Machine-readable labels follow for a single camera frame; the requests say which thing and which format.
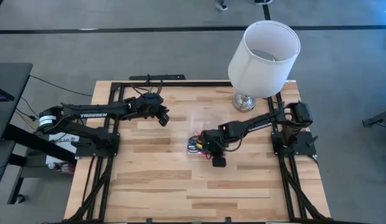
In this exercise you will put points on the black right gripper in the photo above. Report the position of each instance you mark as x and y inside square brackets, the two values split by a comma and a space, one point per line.
[214, 143]

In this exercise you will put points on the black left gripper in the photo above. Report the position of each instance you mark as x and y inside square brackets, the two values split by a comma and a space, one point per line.
[149, 105]

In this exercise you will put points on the yellow pen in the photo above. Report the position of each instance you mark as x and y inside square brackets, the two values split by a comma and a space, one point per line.
[199, 144]

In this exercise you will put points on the clear plastic supply box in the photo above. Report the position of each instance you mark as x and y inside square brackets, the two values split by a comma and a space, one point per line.
[205, 121]

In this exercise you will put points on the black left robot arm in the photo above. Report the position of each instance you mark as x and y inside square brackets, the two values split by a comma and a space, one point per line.
[93, 113]

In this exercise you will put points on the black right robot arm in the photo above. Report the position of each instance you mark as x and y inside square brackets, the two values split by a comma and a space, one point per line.
[251, 126]

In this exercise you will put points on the white power strip box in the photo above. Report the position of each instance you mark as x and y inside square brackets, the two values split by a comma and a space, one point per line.
[60, 141]

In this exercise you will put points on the white shade silver table lamp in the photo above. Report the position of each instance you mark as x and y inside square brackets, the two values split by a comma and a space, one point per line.
[261, 71]

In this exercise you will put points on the person's shoe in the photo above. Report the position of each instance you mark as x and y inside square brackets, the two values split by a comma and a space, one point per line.
[263, 2]
[221, 5]

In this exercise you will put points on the black desk leg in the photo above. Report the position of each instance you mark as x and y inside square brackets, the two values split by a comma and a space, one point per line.
[40, 149]

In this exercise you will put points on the dark laptop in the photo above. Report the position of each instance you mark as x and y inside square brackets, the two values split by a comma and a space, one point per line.
[1, 95]

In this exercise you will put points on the grey chair base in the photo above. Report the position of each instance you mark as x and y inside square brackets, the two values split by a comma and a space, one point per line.
[382, 118]

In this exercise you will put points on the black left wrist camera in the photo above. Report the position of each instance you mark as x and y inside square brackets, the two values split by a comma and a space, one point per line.
[164, 119]

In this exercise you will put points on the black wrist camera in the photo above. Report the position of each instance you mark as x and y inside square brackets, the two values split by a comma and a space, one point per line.
[164, 119]
[219, 161]

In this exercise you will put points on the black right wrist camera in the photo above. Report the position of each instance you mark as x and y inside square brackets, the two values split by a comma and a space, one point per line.
[219, 161]

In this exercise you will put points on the black metal bracket bar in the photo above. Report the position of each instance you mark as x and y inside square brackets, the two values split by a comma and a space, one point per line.
[158, 77]

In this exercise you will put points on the black aluminium table frame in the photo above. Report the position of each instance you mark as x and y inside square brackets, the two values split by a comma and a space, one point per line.
[195, 84]

